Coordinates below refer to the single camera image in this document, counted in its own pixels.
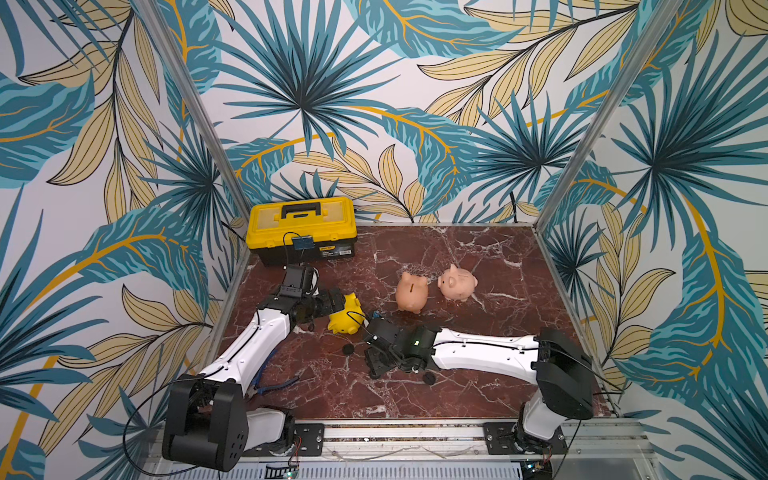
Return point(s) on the yellow piggy bank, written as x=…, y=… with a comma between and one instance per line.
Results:
x=350, y=319

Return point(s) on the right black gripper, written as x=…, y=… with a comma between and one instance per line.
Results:
x=379, y=339

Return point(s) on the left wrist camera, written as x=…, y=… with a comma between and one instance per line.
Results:
x=299, y=281

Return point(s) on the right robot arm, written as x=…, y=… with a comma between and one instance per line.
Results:
x=559, y=369

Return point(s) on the yellow black toolbox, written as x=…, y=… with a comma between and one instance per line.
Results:
x=302, y=231

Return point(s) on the orange piggy bank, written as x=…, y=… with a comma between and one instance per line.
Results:
x=412, y=293

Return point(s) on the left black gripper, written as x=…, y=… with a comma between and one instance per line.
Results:
x=327, y=306

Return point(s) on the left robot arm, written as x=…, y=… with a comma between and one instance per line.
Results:
x=208, y=424

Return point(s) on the pink piggy bank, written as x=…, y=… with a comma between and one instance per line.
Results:
x=457, y=284

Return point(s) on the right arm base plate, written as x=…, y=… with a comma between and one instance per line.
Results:
x=506, y=438

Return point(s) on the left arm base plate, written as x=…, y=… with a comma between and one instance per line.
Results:
x=302, y=439

